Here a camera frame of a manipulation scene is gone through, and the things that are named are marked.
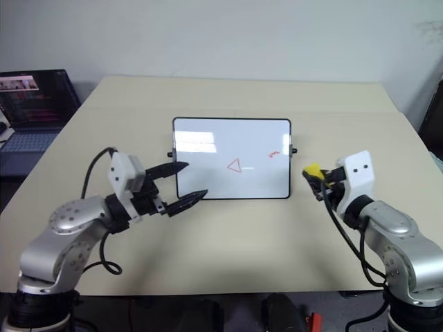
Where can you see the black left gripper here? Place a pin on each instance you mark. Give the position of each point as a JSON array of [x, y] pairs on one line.
[[147, 198]]

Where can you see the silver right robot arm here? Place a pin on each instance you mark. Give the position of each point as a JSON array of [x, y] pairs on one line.
[[394, 242]]

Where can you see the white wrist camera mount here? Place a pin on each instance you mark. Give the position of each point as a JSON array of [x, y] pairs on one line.
[[358, 180], [122, 173]]

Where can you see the yellow whiteboard eraser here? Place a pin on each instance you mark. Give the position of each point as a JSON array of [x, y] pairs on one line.
[[313, 169]]

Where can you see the black framed whiteboard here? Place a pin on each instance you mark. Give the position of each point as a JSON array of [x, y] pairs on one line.
[[232, 159]]

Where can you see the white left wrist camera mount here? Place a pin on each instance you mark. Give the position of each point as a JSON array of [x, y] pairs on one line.
[[122, 173]]

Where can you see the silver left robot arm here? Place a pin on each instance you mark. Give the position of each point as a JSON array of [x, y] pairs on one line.
[[59, 238]]

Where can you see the dark chair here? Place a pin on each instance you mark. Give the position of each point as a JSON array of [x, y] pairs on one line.
[[432, 114]]

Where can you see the blue laptop computer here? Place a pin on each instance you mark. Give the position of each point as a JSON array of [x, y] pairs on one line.
[[29, 114]]

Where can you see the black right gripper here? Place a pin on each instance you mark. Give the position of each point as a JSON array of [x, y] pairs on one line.
[[334, 183]]

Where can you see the red clip under table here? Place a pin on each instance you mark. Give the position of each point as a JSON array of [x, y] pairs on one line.
[[313, 320]]

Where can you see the dark rounded shape under table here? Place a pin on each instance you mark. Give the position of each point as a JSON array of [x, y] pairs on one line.
[[280, 311]]

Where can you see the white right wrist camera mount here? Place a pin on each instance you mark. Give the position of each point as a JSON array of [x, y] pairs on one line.
[[358, 180]]

